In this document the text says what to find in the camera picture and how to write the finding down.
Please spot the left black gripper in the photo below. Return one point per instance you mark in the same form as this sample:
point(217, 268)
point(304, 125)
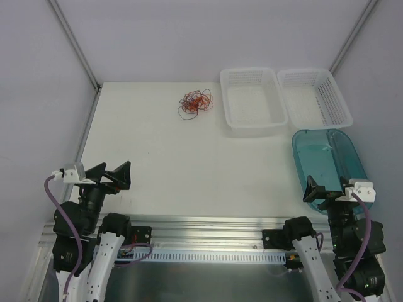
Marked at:
point(102, 181)

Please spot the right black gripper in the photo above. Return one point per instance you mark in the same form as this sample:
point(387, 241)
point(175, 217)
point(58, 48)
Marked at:
point(329, 194)

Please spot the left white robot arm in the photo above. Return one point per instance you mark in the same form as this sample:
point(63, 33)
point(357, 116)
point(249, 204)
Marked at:
point(86, 247)

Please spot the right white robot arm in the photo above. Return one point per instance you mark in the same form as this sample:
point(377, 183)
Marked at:
point(356, 242)

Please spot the teal transparent plastic tub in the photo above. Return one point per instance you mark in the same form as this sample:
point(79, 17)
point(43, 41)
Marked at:
point(327, 156)

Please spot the right white perforated basket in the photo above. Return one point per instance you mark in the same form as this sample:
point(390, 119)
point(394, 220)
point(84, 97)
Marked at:
point(313, 99)

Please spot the white perforated basket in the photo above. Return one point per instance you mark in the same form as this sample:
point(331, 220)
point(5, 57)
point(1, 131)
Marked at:
point(252, 102)
point(313, 99)

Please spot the left white perforated basket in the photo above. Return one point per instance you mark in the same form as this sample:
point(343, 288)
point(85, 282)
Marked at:
point(252, 102)

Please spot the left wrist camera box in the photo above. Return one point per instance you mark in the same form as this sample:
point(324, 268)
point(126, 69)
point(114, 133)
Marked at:
point(72, 173)

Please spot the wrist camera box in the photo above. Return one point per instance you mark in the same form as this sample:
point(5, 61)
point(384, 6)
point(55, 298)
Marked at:
point(72, 173)
point(363, 188)

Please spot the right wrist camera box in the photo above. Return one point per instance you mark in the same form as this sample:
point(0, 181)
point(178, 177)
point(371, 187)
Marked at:
point(363, 188)

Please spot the aluminium mounting rail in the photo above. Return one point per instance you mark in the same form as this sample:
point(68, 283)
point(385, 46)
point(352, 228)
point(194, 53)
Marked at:
point(207, 233)

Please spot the white slotted cable duct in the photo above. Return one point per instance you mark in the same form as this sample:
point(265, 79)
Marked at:
point(225, 257)

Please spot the left aluminium frame post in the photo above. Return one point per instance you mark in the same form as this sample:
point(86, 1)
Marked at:
point(55, 6)

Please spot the aluminium frame post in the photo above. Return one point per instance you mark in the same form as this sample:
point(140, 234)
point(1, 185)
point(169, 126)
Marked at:
point(362, 20)
point(55, 6)

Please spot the right aluminium frame post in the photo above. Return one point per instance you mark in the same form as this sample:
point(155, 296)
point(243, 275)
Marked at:
point(362, 20)

